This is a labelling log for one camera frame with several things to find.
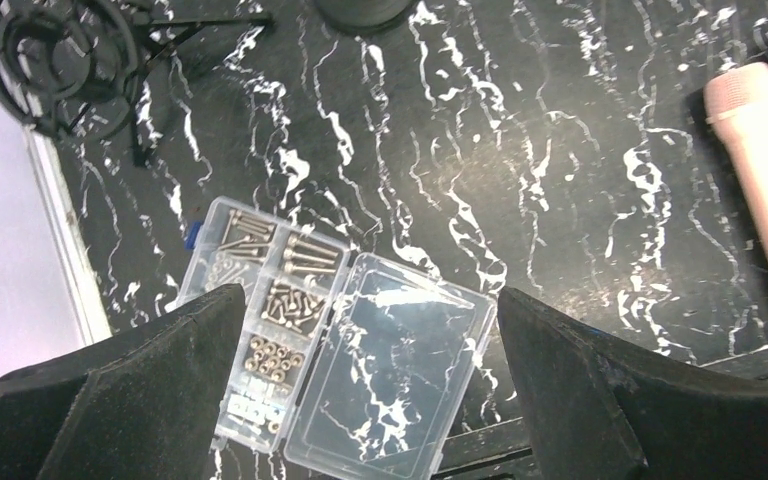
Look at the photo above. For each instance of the black tripod shock mount stand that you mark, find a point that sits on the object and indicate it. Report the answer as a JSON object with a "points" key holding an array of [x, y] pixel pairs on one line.
{"points": [[74, 71]]}

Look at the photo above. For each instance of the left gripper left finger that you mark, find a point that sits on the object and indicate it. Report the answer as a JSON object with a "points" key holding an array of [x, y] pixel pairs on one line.
{"points": [[142, 404]]}

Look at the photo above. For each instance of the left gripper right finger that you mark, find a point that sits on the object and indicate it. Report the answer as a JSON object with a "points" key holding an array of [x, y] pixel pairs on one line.
{"points": [[599, 407]]}

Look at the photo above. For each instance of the clear plastic screw box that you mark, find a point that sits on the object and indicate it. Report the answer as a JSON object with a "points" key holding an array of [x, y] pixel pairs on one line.
{"points": [[350, 365]]}

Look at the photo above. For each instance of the black round base clip stand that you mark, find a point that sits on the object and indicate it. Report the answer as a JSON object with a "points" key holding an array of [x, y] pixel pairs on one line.
{"points": [[361, 14]]}

